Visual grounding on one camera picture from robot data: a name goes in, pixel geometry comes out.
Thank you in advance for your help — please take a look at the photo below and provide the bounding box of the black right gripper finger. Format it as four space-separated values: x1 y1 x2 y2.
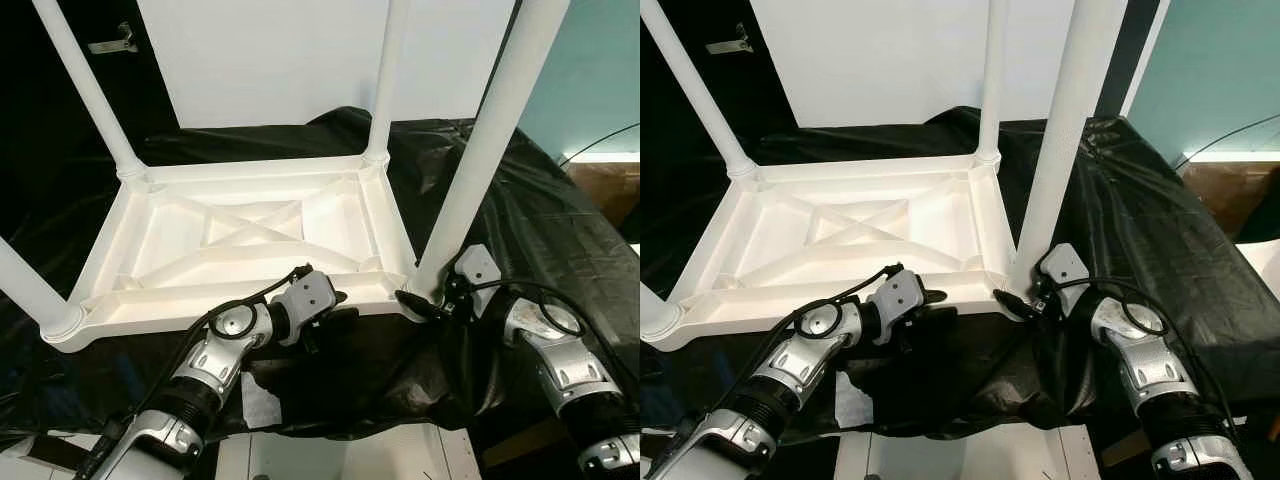
395 289 447 322
995 288 1037 319

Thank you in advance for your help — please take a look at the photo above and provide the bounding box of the white tape piece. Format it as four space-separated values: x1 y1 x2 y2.
240 375 283 429

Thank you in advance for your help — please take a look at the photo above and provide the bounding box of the black plastic cover sheet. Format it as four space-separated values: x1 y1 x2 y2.
640 105 1280 441
0 105 640 441

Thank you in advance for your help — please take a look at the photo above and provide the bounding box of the dark wooden table leg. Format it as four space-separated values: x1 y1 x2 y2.
1100 430 1151 469
485 420 571 471
20 435 96 471

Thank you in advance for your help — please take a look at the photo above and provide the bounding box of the brown wooden furniture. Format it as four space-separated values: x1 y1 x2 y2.
1185 160 1280 241
570 160 640 226

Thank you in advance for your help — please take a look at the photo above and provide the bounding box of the white chair seat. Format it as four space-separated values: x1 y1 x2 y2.
1238 240 1280 291

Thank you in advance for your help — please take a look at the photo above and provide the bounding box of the dark vertical pillar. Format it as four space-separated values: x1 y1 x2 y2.
1095 0 1161 119
480 0 531 126

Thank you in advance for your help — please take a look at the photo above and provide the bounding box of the teal glass panel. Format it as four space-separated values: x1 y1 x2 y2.
515 0 640 156
1125 0 1280 161

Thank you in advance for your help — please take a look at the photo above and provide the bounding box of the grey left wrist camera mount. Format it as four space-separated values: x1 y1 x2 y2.
280 268 338 341
875 268 929 341

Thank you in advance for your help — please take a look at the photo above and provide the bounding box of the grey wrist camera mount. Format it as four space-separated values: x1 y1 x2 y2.
875 268 929 341
455 243 501 296
1040 242 1091 296
280 268 338 341

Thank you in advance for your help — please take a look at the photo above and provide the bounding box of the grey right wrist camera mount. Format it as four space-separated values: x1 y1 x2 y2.
1040 242 1091 296
455 243 501 296

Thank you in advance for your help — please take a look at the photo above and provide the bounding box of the thin black curved cable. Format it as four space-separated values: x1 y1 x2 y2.
1175 112 1280 171
560 122 640 166

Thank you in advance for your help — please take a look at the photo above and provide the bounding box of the silver door handle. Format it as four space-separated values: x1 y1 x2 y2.
88 22 139 54
706 22 754 54

